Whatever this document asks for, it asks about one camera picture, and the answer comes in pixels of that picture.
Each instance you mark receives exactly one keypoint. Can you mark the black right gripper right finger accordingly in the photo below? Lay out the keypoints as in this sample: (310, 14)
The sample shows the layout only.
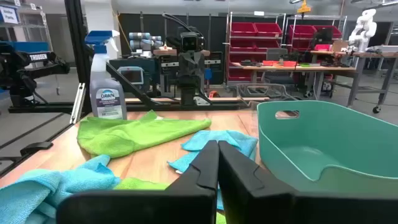
(248, 202)

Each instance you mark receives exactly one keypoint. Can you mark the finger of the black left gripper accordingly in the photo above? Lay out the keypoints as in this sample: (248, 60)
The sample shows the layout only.
(184, 62)
(196, 62)

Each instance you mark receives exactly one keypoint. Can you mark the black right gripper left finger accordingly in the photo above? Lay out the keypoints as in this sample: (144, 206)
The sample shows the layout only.
(192, 199)

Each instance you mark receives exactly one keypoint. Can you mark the blue microfiber towel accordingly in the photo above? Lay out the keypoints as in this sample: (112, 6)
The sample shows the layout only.
(196, 141)
(46, 186)

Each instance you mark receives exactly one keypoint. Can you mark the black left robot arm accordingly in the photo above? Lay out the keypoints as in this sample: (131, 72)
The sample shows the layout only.
(189, 90)

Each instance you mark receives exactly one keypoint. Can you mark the black background robot arm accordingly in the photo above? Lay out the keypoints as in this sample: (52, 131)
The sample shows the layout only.
(31, 71)

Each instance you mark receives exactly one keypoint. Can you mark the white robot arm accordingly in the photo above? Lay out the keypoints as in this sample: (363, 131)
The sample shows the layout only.
(362, 29)

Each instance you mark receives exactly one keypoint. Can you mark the blue small object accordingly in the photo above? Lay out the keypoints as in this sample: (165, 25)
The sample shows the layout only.
(208, 74)

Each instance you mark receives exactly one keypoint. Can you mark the wooden top table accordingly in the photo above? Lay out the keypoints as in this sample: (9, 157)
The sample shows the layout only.
(168, 52)

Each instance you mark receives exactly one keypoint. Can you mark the black partition panels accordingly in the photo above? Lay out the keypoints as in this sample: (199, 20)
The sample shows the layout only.
(214, 34)

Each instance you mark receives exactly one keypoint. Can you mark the orange black floor machine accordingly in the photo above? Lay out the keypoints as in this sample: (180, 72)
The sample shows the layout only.
(214, 94)

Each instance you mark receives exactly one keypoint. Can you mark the red plastic storage bin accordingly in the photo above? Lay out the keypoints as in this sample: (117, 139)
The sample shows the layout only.
(239, 58)
(242, 45)
(268, 29)
(243, 28)
(336, 31)
(298, 44)
(266, 45)
(302, 31)
(239, 75)

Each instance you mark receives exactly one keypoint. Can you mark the grey teach pendant screen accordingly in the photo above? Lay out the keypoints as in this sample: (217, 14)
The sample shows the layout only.
(132, 76)

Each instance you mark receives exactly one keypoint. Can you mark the red small tray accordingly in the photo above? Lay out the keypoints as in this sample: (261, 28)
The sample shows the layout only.
(289, 63)
(268, 63)

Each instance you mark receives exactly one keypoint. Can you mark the clear plastic basket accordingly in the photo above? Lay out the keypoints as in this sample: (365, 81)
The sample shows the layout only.
(264, 91)

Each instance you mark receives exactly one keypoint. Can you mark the grey office chair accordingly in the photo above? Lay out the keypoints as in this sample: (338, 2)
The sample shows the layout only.
(276, 53)

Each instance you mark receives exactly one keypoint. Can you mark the blue spray bottle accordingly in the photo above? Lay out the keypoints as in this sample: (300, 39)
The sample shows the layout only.
(107, 93)

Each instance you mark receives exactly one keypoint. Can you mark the wooden top workbench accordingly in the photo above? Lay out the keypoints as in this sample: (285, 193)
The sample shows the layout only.
(295, 68)
(373, 55)

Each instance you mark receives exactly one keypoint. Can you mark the teal plastic basket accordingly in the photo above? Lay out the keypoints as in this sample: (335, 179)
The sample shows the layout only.
(326, 140)

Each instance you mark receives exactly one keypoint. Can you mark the green small item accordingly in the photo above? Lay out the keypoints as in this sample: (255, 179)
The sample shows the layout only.
(305, 65)

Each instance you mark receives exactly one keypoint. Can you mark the yellow overhead hoist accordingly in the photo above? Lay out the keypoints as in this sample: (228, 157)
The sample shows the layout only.
(303, 7)

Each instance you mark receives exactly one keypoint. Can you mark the pink box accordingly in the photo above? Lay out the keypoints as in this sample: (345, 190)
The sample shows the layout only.
(322, 47)

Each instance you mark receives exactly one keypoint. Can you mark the black computer monitor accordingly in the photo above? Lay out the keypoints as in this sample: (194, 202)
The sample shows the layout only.
(322, 35)

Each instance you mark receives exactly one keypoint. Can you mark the brown cardboard box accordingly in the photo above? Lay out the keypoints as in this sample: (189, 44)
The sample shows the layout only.
(339, 46)

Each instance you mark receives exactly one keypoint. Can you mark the grey metal shelf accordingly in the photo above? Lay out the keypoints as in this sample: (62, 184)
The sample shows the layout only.
(31, 28)

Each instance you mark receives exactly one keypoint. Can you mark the blue storage bin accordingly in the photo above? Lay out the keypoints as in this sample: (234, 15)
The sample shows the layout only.
(28, 46)

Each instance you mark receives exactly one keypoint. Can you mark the black table clamp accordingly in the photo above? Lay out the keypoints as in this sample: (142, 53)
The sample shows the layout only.
(35, 147)

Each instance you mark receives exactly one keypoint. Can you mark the blue white sign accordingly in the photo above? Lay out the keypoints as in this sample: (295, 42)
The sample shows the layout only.
(8, 14)

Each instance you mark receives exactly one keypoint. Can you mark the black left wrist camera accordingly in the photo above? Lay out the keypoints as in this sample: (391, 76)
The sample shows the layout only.
(189, 42)

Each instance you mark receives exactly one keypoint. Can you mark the black aluminium rig frame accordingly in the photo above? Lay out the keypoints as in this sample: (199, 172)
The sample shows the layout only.
(74, 46)

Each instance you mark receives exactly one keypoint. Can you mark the silver aluminium rail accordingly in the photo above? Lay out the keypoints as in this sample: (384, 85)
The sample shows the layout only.
(77, 102)

